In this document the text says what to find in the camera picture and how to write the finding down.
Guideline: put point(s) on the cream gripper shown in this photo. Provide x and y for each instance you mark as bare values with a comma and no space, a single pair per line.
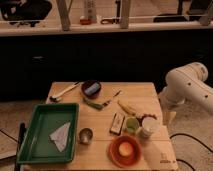
168,116

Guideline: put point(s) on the black bar beside table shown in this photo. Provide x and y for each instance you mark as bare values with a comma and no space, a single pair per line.
22,130

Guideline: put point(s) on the orange round fruit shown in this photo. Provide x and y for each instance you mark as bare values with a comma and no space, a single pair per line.
125,149

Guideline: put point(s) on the small screwdriver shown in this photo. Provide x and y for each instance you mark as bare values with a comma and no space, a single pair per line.
106,103

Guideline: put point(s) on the dark red small plate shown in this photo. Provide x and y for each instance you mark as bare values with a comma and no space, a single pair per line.
147,115

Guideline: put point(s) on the red object on floor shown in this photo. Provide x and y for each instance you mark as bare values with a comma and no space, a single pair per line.
84,21

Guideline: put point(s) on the green plastic tray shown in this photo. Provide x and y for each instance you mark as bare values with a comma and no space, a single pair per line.
37,147

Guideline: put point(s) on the dark bowl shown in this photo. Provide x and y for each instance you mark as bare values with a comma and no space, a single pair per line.
87,84

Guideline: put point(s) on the green pepper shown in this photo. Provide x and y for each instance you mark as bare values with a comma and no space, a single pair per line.
92,104

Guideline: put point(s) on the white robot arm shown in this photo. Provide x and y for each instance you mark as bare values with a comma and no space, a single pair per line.
185,83

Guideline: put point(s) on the small metal cup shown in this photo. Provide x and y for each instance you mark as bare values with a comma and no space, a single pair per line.
86,136

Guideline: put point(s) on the black rectangular block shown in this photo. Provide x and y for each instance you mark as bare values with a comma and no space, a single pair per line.
117,124

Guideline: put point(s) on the black office chair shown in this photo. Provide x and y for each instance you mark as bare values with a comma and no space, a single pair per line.
30,12

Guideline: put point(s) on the yellow banana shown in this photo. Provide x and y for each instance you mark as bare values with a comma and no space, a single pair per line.
128,109

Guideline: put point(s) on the orange bowl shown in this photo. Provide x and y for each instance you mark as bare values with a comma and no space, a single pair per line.
121,161

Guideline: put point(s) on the white cup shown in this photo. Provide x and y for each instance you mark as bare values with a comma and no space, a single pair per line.
148,127

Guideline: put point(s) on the blue rectangular block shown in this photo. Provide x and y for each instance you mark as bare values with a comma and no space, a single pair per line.
92,89

